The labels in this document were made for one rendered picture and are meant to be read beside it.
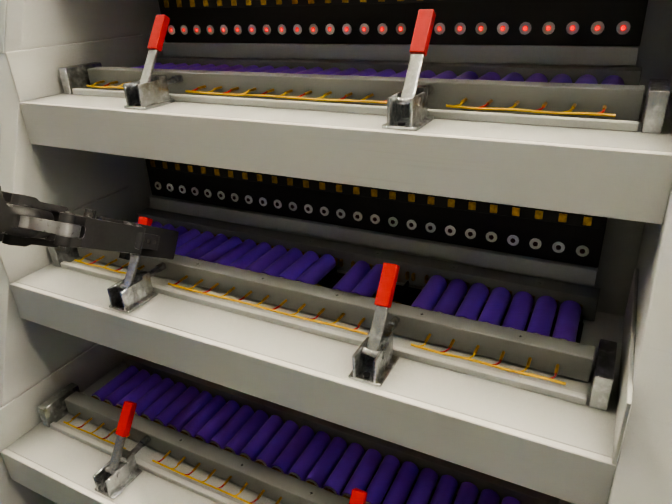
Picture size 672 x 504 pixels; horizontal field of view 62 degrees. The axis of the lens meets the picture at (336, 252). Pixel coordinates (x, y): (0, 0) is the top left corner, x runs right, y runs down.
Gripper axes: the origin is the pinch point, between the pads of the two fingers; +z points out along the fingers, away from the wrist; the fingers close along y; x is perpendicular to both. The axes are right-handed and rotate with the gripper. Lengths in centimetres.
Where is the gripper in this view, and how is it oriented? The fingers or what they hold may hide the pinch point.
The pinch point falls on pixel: (137, 238)
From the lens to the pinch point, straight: 59.1
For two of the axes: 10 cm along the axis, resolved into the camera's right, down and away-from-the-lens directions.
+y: 8.9, 1.7, -4.2
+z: 4.1, 1.0, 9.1
